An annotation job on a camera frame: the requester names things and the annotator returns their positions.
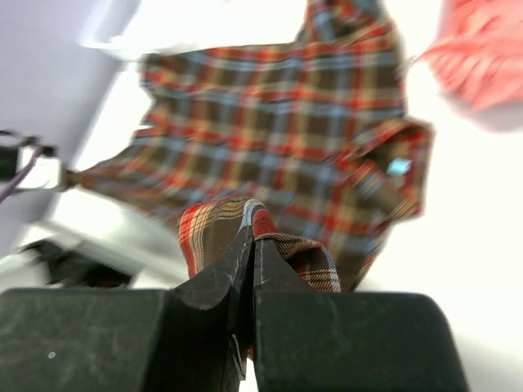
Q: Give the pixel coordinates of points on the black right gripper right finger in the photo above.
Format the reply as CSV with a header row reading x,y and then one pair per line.
x,y
288,325

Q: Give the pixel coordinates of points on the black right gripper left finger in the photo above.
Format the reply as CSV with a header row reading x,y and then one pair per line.
x,y
214,313

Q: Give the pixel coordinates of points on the plaid flannel long sleeve shirt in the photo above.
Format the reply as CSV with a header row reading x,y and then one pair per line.
x,y
305,143

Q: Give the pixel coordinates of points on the orange crumpled shirt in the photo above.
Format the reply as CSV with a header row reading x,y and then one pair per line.
x,y
478,56

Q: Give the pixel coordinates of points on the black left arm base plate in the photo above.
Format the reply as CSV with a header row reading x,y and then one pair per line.
x,y
70,268

